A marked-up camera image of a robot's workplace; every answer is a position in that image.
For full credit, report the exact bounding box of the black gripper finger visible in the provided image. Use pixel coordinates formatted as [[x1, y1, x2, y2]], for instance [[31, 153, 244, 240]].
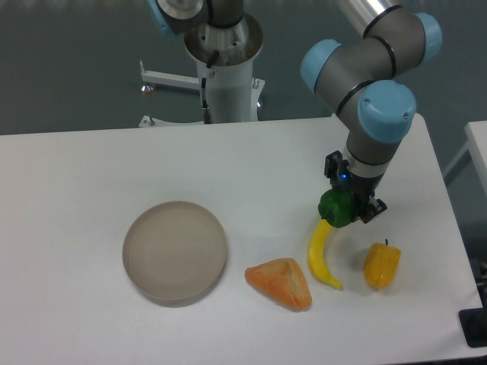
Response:
[[352, 196, 387, 224], [324, 151, 343, 179]]

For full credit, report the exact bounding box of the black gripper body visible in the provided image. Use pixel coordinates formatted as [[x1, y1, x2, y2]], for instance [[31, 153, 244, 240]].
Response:
[[327, 151, 380, 198]]

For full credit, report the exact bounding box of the green pepper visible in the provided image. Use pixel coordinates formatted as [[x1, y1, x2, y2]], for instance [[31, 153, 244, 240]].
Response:
[[318, 188, 355, 228]]

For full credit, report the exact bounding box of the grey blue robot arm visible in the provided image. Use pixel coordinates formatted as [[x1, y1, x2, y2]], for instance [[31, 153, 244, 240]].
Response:
[[148, 1, 443, 228]]

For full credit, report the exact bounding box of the orange yellow bell pepper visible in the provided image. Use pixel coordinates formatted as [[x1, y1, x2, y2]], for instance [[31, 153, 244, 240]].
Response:
[[363, 239, 402, 290]]

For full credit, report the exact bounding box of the yellow banana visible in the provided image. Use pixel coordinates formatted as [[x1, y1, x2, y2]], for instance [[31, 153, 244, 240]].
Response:
[[307, 220, 343, 290]]

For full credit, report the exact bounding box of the white side table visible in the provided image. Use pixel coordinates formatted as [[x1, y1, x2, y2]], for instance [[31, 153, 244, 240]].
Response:
[[442, 120, 486, 189]]

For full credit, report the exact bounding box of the orange bread triangle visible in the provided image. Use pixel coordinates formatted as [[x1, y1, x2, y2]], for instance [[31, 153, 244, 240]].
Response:
[[244, 258, 312, 311]]

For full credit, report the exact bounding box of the black clamp at table edge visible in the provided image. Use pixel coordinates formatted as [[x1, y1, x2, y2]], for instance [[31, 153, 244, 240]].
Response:
[[458, 307, 486, 348]]

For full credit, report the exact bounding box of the beige round plate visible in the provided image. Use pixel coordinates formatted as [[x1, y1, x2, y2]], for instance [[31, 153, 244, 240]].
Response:
[[122, 201, 228, 307]]

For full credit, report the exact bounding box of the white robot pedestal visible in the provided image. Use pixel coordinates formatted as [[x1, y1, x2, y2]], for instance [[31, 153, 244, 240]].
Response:
[[139, 13, 265, 124]]

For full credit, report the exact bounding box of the black cable on pedestal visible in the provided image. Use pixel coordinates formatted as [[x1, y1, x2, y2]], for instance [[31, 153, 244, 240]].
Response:
[[200, 49, 221, 125]]

